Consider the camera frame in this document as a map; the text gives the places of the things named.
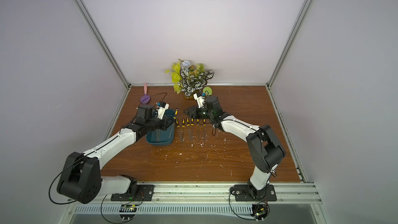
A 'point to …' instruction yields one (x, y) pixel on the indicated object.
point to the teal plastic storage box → (159, 137)
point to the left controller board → (127, 212)
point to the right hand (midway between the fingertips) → (185, 108)
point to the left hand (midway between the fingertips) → (175, 120)
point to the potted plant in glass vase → (189, 79)
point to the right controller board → (259, 211)
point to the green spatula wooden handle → (208, 90)
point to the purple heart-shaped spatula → (145, 98)
